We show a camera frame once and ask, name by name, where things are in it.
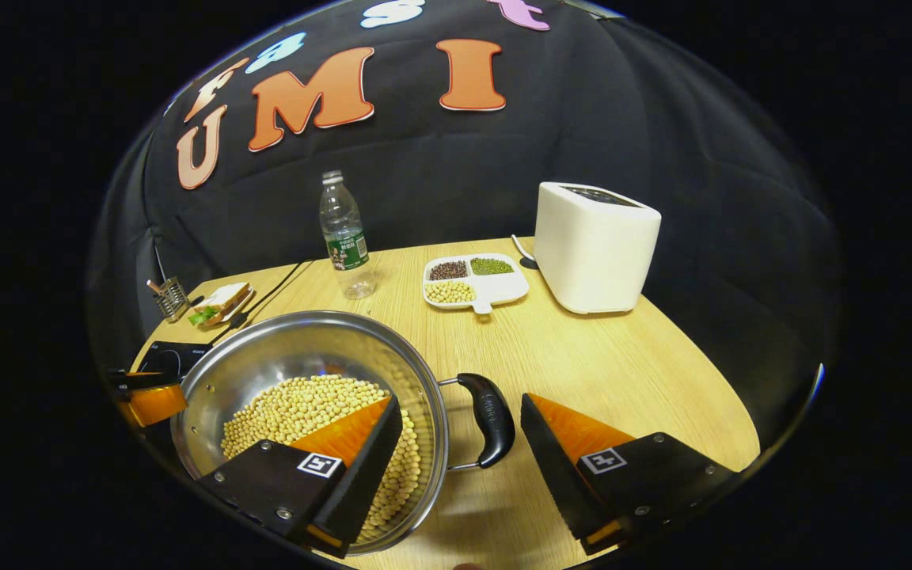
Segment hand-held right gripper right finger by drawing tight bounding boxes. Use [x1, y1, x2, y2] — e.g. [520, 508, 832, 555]
[521, 393, 742, 555]

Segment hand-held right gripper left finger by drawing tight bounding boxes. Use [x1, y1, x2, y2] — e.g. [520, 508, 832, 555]
[196, 396, 404, 560]

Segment black induction cooktop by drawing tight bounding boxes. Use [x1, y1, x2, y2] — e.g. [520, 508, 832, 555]
[133, 340, 215, 379]

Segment stainless steel pot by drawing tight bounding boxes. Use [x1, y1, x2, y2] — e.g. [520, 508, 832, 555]
[169, 310, 517, 557]

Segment pile of soybeans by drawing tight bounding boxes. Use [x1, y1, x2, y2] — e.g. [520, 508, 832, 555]
[221, 374, 423, 543]

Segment metal mesh utensil holder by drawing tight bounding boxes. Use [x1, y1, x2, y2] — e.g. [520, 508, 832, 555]
[146, 275, 192, 323]

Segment sandwich on plate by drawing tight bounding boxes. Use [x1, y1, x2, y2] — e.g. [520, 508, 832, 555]
[187, 282, 255, 329]

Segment white divided bean dish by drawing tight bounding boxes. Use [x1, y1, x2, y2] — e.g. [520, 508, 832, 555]
[422, 253, 530, 315]

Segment white toaster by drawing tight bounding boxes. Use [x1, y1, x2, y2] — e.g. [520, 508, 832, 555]
[534, 181, 663, 315]

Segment clear plastic water bottle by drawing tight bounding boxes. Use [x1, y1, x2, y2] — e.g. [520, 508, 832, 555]
[319, 169, 378, 300]

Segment black backdrop cloth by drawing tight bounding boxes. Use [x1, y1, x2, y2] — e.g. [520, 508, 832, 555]
[85, 0, 843, 444]

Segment black power cable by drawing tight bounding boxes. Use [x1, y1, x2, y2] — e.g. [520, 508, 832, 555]
[207, 258, 315, 346]

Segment white toaster cable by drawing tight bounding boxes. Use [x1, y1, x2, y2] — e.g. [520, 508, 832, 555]
[511, 234, 541, 271]

